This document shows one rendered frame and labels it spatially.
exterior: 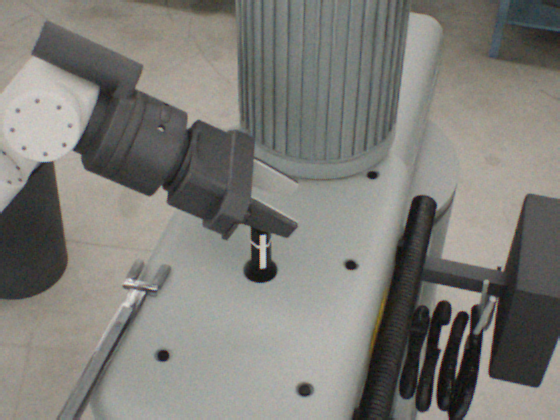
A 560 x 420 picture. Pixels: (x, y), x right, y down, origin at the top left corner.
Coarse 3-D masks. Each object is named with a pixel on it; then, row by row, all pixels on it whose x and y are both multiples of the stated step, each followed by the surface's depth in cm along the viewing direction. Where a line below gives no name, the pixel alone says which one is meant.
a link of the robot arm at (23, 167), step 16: (16, 80) 79; (0, 96) 80; (0, 112) 80; (0, 128) 80; (0, 144) 81; (0, 160) 79; (16, 160) 81; (32, 160) 81; (0, 176) 77; (16, 176) 79; (0, 192) 77; (16, 192) 79
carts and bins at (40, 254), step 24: (48, 168) 303; (24, 192) 295; (48, 192) 308; (0, 216) 296; (24, 216) 302; (48, 216) 314; (0, 240) 305; (24, 240) 310; (48, 240) 320; (0, 264) 315; (24, 264) 318; (48, 264) 327; (0, 288) 326; (24, 288) 328; (48, 288) 335
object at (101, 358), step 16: (160, 272) 91; (128, 288) 89; (144, 288) 89; (160, 288) 90; (128, 304) 88; (112, 320) 86; (128, 320) 86; (112, 336) 85; (96, 352) 83; (112, 352) 83; (96, 368) 82; (80, 384) 80; (96, 384) 81; (80, 400) 79; (64, 416) 78; (80, 416) 78
